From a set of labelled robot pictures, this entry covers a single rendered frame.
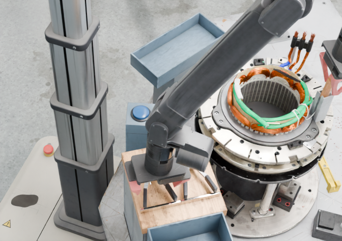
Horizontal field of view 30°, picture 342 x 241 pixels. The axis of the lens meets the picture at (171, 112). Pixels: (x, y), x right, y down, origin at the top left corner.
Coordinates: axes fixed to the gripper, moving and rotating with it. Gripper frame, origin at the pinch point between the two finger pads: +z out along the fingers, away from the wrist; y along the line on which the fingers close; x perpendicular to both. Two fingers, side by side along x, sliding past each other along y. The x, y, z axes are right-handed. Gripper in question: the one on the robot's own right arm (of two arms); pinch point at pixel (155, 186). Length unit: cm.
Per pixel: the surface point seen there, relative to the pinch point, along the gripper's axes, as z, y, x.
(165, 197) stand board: 2.3, 1.8, -1.7
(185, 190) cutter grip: -0.8, 5.8, -2.9
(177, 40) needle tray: 7, 19, 47
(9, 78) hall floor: 113, -28, 132
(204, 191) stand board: 2.0, 10.5, -2.6
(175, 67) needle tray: 3.7, 14.8, 34.5
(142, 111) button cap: 5.0, 3.3, 23.7
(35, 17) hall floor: 114, -10, 171
